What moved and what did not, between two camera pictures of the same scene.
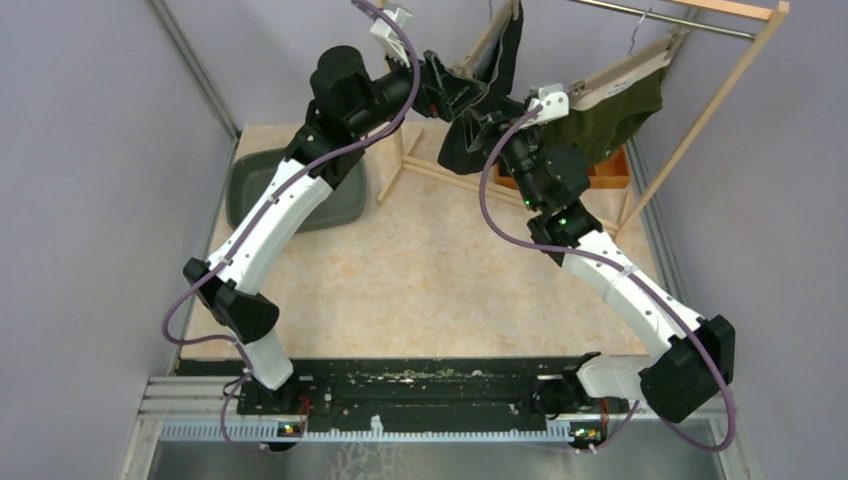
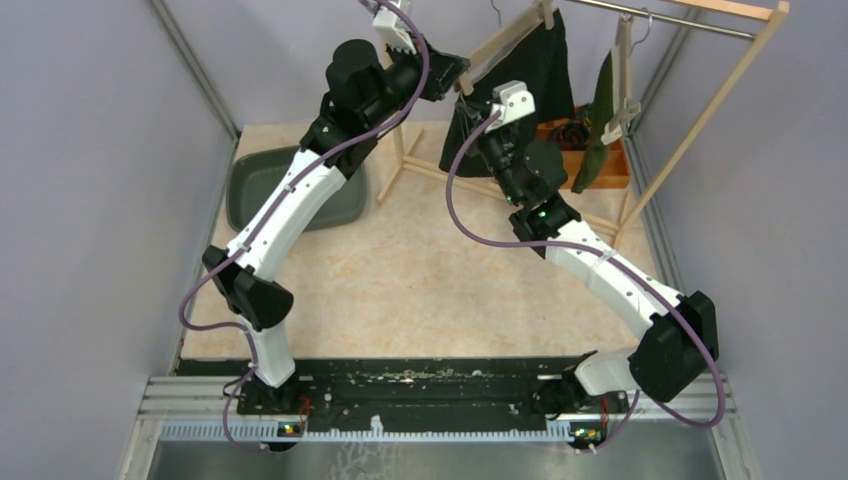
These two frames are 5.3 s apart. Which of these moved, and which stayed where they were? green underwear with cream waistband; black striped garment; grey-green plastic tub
Moved: green underwear with cream waistband; black striped garment
Stayed: grey-green plastic tub
